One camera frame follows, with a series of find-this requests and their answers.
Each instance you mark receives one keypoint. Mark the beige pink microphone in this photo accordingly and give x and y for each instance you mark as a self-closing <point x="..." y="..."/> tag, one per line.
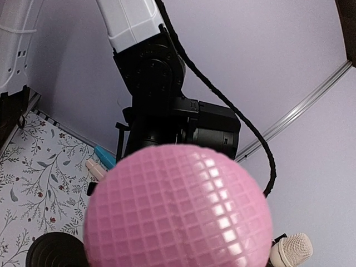
<point x="96" y="169"/>

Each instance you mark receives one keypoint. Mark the black stand front left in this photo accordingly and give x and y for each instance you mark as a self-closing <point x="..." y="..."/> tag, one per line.
<point x="56" y="249"/>

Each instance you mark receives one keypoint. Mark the left aluminium frame post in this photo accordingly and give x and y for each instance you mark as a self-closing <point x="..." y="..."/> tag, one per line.
<point x="307" y="103"/>

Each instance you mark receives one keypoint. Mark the blue microphone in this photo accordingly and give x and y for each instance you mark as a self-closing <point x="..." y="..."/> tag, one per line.
<point x="105" y="157"/>

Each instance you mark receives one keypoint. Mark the floral table mat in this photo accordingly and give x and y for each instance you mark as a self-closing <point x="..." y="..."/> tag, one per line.
<point x="44" y="183"/>

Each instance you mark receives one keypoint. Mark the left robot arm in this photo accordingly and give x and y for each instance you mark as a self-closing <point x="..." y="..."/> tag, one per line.
<point x="69" y="62"/>

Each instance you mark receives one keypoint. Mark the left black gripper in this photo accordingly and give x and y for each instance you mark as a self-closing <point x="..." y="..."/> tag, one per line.
<point x="188" y="121"/>

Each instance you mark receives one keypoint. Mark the beige microphone in shockmount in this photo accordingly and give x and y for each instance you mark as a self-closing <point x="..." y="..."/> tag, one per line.
<point x="291" y="250"/>

